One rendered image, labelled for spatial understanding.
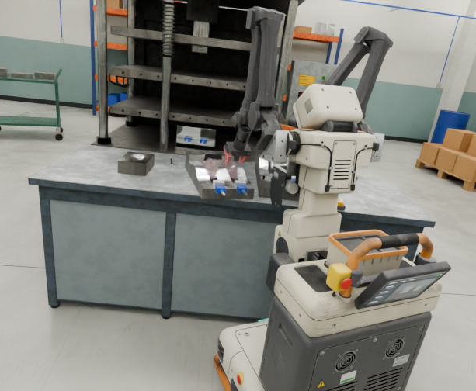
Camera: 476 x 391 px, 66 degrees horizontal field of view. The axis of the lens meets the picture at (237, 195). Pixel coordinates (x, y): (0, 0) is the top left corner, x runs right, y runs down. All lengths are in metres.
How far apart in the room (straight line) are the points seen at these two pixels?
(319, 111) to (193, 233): 0.95
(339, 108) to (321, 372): 0.88
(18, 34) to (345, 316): 8.85
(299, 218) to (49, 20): 8.17
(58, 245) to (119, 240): 0.32
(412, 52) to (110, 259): 8.41
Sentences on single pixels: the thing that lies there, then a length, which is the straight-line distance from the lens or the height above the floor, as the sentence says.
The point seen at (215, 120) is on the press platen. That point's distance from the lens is 2.57.
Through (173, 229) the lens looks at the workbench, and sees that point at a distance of 1.92.
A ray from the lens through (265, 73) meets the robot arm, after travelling 1.40.
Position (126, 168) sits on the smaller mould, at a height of 0.83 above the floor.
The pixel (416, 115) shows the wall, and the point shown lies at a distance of 9.77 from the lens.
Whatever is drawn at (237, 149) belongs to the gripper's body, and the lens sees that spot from 1.60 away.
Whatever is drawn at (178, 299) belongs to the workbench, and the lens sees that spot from 2.15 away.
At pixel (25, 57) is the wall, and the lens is 9.34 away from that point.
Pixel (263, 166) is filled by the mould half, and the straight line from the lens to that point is 2.04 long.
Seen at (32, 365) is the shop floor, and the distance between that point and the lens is 2.10.
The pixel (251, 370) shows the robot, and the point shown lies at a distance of 1.63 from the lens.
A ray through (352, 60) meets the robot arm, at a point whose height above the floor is 1.49.
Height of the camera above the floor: 1.45
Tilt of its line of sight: 21 degrees down
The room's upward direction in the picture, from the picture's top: 7 degrees clockwise
